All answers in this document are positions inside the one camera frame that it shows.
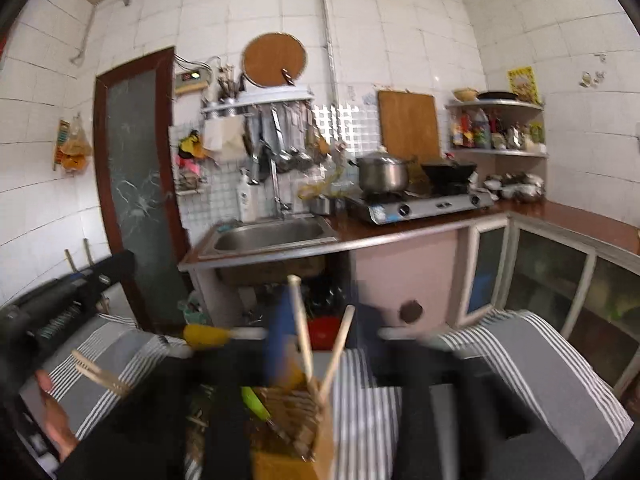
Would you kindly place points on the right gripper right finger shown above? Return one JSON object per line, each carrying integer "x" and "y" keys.
{"x": 457, "y": 418}

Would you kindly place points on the chrome faucet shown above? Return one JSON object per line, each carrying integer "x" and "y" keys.
{"x": 276, "y": 185}

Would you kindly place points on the grey silicone spoon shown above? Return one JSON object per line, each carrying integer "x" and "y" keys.
{"x": 203, "y": 337}

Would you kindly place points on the wall utensil rack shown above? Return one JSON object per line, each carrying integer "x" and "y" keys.
{"x": 279, "y": 132}

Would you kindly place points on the grey striped tablecloth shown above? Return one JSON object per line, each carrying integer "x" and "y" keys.
{"x": 534, "y": 361}

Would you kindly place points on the green handled utensil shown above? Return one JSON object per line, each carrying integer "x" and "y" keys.
{"x": 254, "y": 404}

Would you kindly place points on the stainless steel sink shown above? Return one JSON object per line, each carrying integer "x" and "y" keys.
{"x": 262, "y": 236}

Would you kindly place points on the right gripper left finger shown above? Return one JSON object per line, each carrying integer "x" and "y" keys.
{"x": 145, "y": 435}

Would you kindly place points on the round wooden cutting board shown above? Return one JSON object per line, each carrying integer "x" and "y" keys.
{"x": 274, "y": 59}

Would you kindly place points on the corner wall shelf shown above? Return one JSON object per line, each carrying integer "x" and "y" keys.
{"x": 497, "y": 127}

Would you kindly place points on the steel cooking pot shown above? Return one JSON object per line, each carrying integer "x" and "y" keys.
{"x": 380, "y": 172}

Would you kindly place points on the gas stove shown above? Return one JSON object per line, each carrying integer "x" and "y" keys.
{"x": 394, "y": 207}

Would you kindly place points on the black wok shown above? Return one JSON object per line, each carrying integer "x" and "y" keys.
{"x": 448, "y": 176}

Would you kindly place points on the hanging plastic bag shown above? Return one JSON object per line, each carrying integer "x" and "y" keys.
{"x": 71, "y": 148}

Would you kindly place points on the yellow perforated utensil holder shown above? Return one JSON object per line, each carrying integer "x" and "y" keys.
{"x": 297, "y": 442}

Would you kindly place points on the yellow wall picture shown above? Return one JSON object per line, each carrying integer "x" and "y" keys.
{"x": 522, "y": 82}

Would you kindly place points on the dark framed glass door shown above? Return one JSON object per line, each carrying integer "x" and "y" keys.
{"x": 132, "y": 114}

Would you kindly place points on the person's left hand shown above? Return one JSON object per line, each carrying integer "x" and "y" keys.
{"x": 55, "y": 418}

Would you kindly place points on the white soap bottle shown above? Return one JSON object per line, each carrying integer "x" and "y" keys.
{"x": 244, "y": 195}

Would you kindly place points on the wooden stick against wall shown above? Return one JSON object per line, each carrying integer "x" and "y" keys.
{"x": 70, "y": 260}
{"x": 87, "y": 250}

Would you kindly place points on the rectangular wooden cutting board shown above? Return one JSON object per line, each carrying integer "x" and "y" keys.
{"x": 408, "y": 124}

